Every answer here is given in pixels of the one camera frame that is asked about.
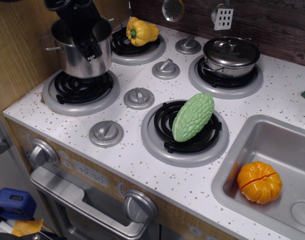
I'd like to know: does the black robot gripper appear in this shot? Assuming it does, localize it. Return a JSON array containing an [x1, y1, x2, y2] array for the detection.
[[44, 0, 102, 62]]

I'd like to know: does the orange toy pumpkin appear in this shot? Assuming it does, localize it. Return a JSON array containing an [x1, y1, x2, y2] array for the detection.
[[237, 161, 283, 205]]

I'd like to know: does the right silver oven knob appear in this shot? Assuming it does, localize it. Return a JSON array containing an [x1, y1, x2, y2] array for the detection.
[[123, 189, 158, 224]]

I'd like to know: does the blue clamp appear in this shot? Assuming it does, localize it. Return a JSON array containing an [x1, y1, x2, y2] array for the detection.
[[0, 188, 37, 220]]

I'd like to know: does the yellow cloth scrap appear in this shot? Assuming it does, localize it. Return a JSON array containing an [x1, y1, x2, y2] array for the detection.
[[11, 219, 44, 237]]

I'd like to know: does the left silver oven knob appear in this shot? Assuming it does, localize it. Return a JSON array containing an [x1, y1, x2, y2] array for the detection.
[[29, 138, 60, 167]]

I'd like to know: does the lidded steel pot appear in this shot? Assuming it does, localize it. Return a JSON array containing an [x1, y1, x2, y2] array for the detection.
[[200, 36, 261, 78]]

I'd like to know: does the black burner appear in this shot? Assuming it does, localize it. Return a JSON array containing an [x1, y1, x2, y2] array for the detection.
[[42, 71, 120, 117], [140, 100, 229, 168], [111, 27, 166, 66], [188, 56, 264, 100]]

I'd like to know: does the hanging steel strainer ladle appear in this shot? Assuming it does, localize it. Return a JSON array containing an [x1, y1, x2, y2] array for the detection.
[[162, 0, 185, 23]]

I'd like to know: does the green toy bitter gourd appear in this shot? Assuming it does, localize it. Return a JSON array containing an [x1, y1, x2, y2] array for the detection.
[[172, 93, 215, 143]]

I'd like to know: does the back right black burner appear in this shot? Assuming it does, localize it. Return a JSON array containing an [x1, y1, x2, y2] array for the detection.
[[188, 56, 264, 100]]

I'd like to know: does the silver stove knob upper middle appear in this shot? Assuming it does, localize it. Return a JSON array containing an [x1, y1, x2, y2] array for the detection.
[[152, 59, 181, 80]]

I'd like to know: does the silver stove knob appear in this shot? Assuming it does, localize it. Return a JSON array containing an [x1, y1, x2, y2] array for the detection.
[[123, 87, 155, 110], [88, 120, 124, 148], [175, 35, 202, 55], [152, 59, 181, 80]]

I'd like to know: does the silver stove knob lower middle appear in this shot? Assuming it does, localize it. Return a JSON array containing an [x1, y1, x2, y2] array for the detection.
[[123, 87, 155, 110]]

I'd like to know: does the silver stove knob back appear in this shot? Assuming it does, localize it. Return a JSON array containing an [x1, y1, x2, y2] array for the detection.
[[175, 35, 202, 55]]

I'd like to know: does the silver oven door handle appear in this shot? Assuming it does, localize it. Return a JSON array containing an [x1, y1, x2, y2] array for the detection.
[[30, 167, 150, 240]]

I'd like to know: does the silver stove knob front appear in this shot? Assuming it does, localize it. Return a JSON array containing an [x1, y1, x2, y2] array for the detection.
[[88, 120, 124, 148]]

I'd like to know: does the hanging slotted steel spatula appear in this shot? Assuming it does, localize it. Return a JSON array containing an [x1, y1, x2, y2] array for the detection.
[[211, 0, 234, 31]]

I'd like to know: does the grey toy sink basin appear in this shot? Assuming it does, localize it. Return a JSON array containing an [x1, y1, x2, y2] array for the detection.
[[211, 115, 305, 240]]

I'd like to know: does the yellow toy bell pepper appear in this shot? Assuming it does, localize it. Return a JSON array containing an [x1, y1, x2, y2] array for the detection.
[[126, 16, 160, 47]]

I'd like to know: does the silver oven knob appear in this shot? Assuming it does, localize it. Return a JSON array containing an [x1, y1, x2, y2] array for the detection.
[[29, 138, 60, 167], [123, 189, 158, 224]]

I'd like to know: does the back left black burner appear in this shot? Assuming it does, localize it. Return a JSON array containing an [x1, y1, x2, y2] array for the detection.
[[111, 27, 166, 66]]

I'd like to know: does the oven clock display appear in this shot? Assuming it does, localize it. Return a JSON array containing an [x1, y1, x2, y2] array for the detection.
[[72, 159, 109, 188]]

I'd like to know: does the front left black burner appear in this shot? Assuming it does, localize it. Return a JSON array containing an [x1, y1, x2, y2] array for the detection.
[[42, 71, 120, 117]]

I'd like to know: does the tall steel pot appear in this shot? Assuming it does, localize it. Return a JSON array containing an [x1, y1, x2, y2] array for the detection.
[[40, 18, 122, 79]]

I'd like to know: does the front right black burner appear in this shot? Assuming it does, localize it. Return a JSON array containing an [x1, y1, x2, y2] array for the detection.
[[140, 100, 229, 168]]

